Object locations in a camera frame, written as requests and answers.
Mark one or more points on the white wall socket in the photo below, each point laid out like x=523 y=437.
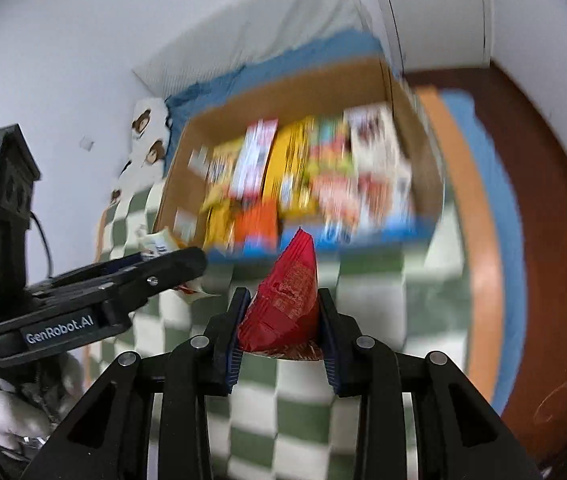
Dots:
x=87 y=144

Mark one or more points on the red snack packet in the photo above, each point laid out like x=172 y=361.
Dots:
x=283 y=300

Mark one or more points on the green white checkered blanket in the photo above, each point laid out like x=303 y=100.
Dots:
x=393 y=310

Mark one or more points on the grey white cloth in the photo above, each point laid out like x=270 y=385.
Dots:
x=8 y=410

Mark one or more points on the cardboard box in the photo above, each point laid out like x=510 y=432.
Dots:
x=313 y=90

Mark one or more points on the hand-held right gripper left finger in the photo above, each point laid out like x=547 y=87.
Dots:
x=236 y=340

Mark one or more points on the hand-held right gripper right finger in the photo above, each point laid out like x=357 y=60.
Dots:
x=327 y=340

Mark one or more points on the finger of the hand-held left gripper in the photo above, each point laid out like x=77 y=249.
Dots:
x=123 y=264
x=173 y=270

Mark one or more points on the white pillow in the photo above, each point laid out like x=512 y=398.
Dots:
x=263 y=25

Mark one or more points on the pile of snack packets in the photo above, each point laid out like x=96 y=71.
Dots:
x=288 y=160

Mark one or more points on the bear print cloth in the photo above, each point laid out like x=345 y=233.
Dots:
x=143 y=160

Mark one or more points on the white snack packet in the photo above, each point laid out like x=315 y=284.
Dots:
x=163 y=242

